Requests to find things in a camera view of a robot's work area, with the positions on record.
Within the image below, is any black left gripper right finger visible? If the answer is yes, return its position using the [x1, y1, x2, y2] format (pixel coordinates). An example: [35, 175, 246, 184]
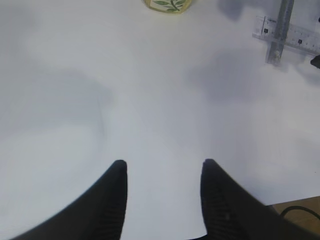
[200, 159, 320, 240]

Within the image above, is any clear plastic ruler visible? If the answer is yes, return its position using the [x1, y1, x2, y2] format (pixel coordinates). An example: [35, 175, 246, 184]
[252, 16, 320, 55]

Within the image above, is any blue-grey glitter pen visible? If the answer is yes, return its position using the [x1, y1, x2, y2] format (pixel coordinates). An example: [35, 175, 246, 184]
[267, 0, 295, 66]

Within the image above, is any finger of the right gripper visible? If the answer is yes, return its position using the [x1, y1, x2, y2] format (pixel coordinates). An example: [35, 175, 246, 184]
[310, 55, 320, 68]

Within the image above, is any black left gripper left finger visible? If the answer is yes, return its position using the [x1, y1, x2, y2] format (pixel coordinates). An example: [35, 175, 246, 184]
[16, 160, 128, 240]

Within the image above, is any black floor cable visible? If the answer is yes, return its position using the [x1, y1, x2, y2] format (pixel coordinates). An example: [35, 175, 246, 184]
[279, 205, 320, 220]

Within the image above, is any yellow tea bottle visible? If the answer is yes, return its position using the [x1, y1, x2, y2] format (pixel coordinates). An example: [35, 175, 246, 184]
[143, 0, 193, 14]

